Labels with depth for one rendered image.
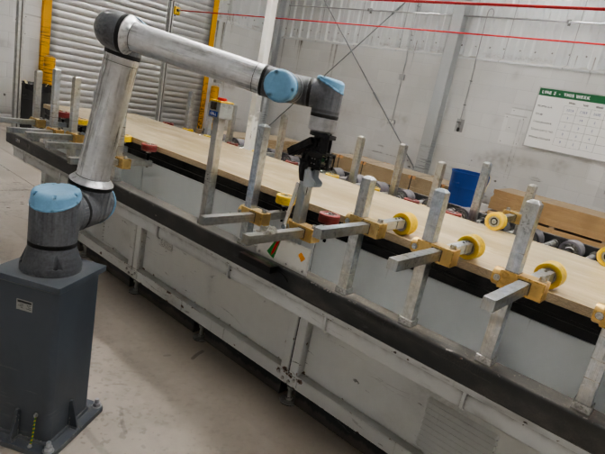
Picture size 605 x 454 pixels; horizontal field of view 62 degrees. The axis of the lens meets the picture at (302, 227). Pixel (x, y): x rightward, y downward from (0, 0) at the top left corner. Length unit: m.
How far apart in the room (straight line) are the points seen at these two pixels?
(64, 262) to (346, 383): 1.14
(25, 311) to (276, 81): 1.07
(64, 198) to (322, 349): 1.14
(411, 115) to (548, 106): 2.38
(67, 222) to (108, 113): 0.38
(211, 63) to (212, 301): 1.39
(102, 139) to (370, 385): 1.32
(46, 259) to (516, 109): 8.08
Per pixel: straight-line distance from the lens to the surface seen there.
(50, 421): 2.01
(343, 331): 1.77
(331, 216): 1.84
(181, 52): 1.58
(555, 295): 1.63
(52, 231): 1.77
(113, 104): 1.82
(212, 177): 2.14
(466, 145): 9.30
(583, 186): 8.72
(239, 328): 2.48
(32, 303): 1.82
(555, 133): 8.83
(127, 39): 1.65
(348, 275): 1.68
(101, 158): 1.86
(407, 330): 1.57
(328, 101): 1.60
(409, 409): 1.99
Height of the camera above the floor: 1.31
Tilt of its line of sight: 15 degrees down
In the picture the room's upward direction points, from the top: 11 degrees clockwise
